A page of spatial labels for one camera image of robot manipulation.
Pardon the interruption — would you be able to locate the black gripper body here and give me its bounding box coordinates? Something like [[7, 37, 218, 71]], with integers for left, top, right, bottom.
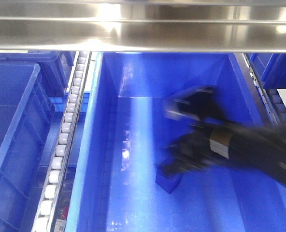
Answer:
[[162, 86, 228, 174]]

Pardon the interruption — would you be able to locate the small blue plastic box part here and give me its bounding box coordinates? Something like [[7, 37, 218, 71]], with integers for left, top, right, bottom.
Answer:
[[155, 167, 183, 194]]

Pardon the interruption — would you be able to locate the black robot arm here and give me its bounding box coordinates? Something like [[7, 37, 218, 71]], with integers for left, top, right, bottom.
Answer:
[[160, 86, 286, 187]]

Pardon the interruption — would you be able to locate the stainless steel shelf rack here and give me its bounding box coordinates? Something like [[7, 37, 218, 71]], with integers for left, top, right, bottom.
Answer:
[[0, 0, 286, 53]]

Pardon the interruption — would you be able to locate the white roller track right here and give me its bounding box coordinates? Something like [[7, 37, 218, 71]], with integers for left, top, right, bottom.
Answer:
[[245, 53, 286, 125]]

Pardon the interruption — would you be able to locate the white roller track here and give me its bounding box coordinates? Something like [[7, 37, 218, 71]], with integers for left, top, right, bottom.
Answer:
[[31, 51, 92, 232], [245, 53, 286, 125]]

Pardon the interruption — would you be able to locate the large blue plastic bin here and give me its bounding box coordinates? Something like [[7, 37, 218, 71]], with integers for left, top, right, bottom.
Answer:
[[66, 53, 286, 232]]

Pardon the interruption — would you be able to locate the blue plastic bin right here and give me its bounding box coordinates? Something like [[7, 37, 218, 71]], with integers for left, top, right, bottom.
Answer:
[[246, 53, 286, 89]]

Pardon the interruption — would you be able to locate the blue plastic bin behind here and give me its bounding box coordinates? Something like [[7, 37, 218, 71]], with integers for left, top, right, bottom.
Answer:
[[0, 50, 76, 97]]

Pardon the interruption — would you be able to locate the blue plastic bin left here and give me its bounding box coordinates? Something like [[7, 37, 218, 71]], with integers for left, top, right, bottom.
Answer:
[[0, 61, 55, 232]]

